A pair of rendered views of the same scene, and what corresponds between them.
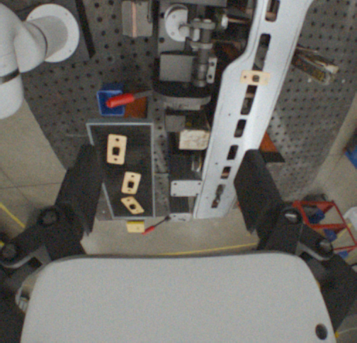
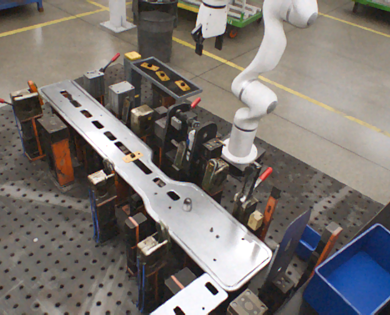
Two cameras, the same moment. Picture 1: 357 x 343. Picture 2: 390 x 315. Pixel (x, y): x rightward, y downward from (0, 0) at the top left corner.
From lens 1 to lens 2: 1.25 m
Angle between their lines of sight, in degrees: 39
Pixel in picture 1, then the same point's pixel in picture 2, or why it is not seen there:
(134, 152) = (174, 87)
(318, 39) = (65, 266)
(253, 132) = (97, 138)
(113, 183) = (169, 73)
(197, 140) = (140, 110)
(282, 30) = (144, 179)
